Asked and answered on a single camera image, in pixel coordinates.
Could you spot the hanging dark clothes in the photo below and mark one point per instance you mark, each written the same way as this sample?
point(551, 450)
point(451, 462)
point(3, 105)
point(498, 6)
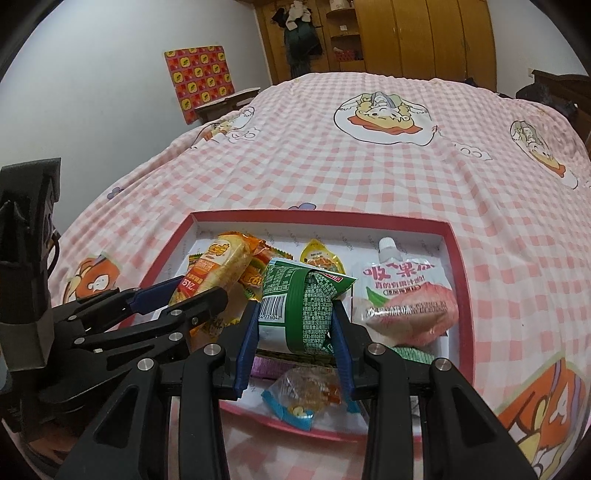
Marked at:
point(300, 41)

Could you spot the yellow snack packet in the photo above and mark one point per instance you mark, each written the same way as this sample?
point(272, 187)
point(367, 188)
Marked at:
point(321, 256)

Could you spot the red cardboard box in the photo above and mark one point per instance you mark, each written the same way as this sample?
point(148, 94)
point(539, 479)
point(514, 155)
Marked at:
point(364, 240)

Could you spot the purple tin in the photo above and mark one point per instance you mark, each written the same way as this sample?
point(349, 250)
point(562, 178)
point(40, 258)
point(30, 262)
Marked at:
point(268, 367)

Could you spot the small red box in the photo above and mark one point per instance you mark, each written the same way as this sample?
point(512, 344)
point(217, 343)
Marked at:
point(346, 54)

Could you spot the green snack pouch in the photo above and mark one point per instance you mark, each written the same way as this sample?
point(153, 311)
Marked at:
point(295, 304)
point(413, 353)

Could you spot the orange yellow snack bag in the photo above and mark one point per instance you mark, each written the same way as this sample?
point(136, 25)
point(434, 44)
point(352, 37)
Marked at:
point(212, 267)

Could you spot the dark wooden headboard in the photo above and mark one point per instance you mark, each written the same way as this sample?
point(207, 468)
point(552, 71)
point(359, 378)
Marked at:
point(565, 78)

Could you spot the pink checked printed blanket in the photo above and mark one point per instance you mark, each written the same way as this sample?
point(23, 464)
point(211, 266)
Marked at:
point(369, 175)

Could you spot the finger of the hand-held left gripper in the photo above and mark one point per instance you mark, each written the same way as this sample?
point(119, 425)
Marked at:
point(203, 304)
point(154, 293)

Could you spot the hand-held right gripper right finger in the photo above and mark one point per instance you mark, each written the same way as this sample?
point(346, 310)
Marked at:
point(342, 355)

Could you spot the pink jelly drink pouch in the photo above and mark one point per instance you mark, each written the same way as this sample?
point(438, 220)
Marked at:
point(406, 300)

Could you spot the wooden wardrobe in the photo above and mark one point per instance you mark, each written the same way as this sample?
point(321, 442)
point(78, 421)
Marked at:
point(415, 37)

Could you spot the red yellow wall poster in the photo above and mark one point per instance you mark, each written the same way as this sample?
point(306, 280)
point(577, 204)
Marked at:
point(198, 78)

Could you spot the dark cloth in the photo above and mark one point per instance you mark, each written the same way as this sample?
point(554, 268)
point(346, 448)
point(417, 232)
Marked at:
point(549, 99)

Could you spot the clear packet with blue edge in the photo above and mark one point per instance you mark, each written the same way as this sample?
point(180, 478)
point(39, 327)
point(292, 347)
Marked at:
point(304, 392)

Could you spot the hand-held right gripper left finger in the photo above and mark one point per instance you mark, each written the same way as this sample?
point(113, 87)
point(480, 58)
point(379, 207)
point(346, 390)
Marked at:
point(247, 350)

